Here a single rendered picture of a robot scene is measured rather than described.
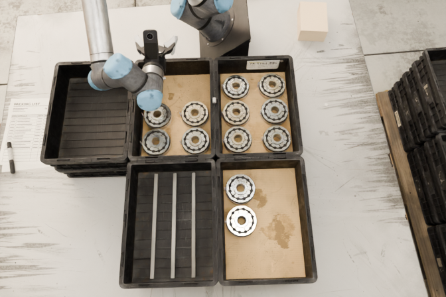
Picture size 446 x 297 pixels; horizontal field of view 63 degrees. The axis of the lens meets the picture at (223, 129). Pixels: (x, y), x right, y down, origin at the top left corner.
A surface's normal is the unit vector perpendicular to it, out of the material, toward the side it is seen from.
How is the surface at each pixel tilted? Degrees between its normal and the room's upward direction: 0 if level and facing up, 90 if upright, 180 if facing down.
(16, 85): 0
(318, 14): 0
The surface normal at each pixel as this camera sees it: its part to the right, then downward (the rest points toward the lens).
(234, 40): -0.69, -0.22
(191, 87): -0.01, -0.37
